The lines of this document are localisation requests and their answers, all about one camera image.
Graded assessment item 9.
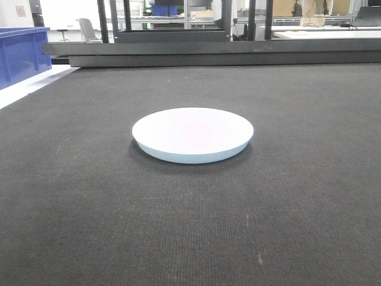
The pale blue round plate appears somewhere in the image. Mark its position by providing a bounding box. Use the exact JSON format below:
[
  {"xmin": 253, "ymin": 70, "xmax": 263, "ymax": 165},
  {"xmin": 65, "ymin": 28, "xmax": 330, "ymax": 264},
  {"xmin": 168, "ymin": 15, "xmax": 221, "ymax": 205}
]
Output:
[{"xmin": 132, "ymin": 107, "xmax": 255, "ymax": 164}]

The black woven table mat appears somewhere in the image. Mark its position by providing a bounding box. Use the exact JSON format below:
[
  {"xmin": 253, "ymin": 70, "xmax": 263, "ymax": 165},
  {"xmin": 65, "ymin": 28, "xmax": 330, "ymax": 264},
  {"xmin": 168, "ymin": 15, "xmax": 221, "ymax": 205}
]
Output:
[{"xmin": 1, "ymin": 64, "xmax": 380, "ymax": 285}]

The grey office chair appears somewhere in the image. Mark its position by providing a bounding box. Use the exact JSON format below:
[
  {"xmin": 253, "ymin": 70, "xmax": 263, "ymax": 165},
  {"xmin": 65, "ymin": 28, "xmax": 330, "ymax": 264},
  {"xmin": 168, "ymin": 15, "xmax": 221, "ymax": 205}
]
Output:
[{"xmin": 76, "ymin": 18, "xmax": 102, "ymax": 43}]

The blue plastic bin left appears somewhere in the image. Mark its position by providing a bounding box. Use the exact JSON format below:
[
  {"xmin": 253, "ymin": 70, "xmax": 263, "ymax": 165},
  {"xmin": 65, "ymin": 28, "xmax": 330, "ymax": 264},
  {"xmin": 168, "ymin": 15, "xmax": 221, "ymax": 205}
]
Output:
[{"xmin": 1, "ymin": 27, "xmax": 52, "ymax": 89}]

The black metal frame rail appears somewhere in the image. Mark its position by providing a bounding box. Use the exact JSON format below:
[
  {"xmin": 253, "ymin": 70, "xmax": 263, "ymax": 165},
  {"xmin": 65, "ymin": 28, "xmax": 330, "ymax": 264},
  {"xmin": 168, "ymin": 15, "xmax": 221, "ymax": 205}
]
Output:
[{"xmin": 42, "ymin": 39, "xmax": 380, "ymax": 68}]

